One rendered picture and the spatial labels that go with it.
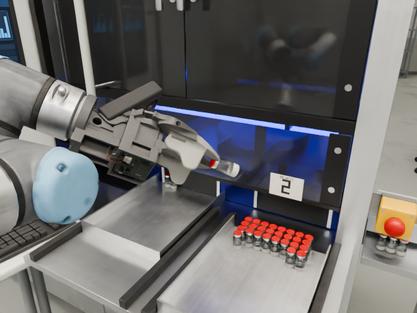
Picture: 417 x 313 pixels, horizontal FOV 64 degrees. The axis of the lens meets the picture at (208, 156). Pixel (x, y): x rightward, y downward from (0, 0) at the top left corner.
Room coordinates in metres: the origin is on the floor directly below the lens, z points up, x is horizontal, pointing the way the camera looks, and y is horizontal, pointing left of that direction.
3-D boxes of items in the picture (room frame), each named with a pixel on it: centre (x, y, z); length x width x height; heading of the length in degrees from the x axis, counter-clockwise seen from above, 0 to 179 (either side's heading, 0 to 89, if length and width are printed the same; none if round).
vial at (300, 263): (0.60, -0.21, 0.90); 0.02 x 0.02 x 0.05
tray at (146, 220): (0.83, 0.14, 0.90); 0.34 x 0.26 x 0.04; 151
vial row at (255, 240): (0.66, -0.15, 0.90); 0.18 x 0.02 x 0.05; 61
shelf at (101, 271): (0.69, 0.03, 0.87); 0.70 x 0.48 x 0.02; 61
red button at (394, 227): (0.61, -0.41, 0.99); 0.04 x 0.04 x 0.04; 61
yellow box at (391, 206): (0.65, -0.43, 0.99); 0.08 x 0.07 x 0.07; 151
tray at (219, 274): (0.57, -0.10, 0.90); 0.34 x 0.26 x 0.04; 150
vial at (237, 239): (0.68, -0.07, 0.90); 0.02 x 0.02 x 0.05
